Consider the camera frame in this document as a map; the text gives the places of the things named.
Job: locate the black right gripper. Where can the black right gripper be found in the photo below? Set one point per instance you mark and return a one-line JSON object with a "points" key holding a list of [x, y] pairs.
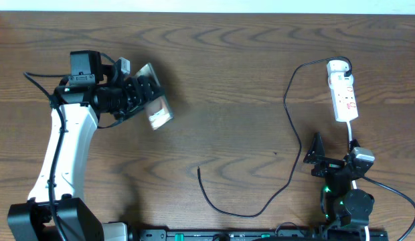
{"points": [[327, 166]]}

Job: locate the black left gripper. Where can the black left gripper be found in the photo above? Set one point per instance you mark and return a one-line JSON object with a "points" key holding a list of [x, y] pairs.
{"points": [[130, 84]]}

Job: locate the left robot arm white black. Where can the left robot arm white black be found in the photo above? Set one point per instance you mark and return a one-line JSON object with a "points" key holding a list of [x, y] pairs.
{"points": [[55, 208]]}

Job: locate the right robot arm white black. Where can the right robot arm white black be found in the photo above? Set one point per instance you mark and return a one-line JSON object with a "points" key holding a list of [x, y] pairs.
{"points": [[346, 208]]}

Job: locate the white USB charger plug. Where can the white USB charger plug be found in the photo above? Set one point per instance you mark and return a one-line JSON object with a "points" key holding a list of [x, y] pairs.
{"points": [[337, 66]]}

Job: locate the white power strip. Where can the white power strip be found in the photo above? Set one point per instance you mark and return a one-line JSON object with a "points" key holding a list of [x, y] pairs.
{"points": [[343, 97]]}

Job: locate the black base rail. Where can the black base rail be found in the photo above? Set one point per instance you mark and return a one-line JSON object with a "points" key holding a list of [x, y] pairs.
{"points": [[291, 234]]}

